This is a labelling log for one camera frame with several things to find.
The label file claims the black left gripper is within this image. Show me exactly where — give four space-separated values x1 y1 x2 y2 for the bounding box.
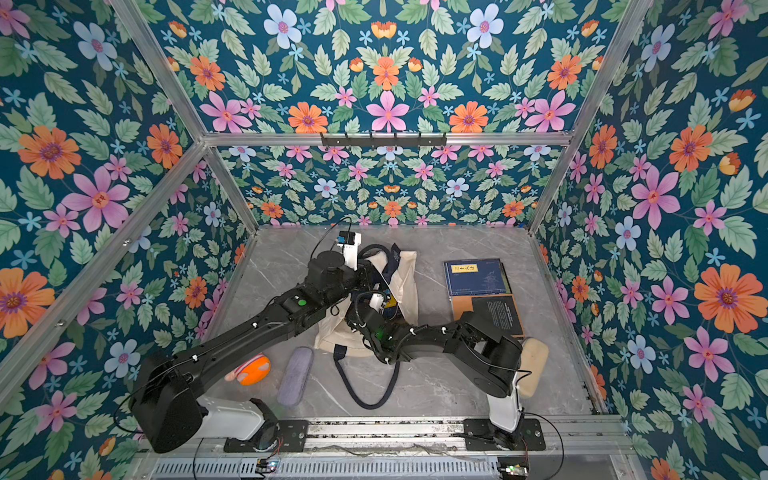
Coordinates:
318 258 380 312

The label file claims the cream canvas tote bag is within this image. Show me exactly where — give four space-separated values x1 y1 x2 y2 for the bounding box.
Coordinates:
314 244 418 410

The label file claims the brown cover book barcode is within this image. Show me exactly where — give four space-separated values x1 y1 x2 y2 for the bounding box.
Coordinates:
451 294 525 339

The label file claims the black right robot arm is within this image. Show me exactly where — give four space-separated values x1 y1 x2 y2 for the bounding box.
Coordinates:
333 291 527 434

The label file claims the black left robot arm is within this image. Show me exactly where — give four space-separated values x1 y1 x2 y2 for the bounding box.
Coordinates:
128 252 379 454

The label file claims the purple pouch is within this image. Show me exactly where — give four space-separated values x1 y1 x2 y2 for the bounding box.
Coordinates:
277 347 314 408

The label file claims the plush doll toy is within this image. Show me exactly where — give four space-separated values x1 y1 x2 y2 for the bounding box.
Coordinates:
225 354 271 386

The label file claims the beige pouch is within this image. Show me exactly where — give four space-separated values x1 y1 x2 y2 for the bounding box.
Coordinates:
517 338 550 398

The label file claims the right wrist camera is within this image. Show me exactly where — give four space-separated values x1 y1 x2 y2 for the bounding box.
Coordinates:
368 292 387 312

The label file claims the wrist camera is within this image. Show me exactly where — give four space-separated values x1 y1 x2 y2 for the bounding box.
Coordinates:
368 292 387 312
337 231 362 270

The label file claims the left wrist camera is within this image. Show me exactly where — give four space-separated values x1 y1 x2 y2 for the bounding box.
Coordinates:
337 231 362 270

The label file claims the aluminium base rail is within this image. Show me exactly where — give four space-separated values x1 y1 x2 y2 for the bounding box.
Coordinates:
129 413 645 479

